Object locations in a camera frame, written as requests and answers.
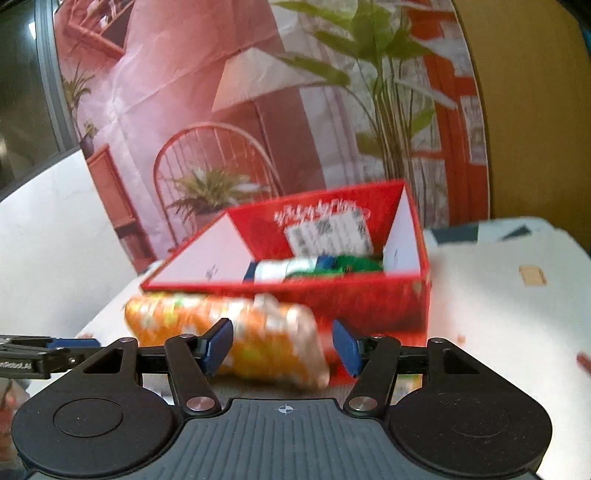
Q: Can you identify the printed room scene backdrop cloth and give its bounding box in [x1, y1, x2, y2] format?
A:
[53, 0, 491, 278]

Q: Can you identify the dark window frame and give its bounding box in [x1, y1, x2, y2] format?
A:
[0, 0, 89, 200]

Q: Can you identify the green white packet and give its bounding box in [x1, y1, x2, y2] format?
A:
[244, 254, 385, 283]

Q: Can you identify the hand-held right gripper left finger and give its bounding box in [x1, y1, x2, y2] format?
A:
[82, 318, 234, 416]

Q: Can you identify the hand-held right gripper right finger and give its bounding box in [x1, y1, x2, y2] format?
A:
[332, 319, 476, 416]

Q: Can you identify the orange patterned snack bag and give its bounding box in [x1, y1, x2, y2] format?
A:
[124, 293, 331, 389]

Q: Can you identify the red strawberry cardboard box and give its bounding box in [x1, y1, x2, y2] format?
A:
[141, 180, 433, 387]

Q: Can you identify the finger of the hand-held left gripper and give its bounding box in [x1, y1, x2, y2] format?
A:
[0, 348, 95, 380]
[0, 335, 101, 350]

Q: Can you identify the wooden panel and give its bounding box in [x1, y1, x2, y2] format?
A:
[455, 0, 591, 260]

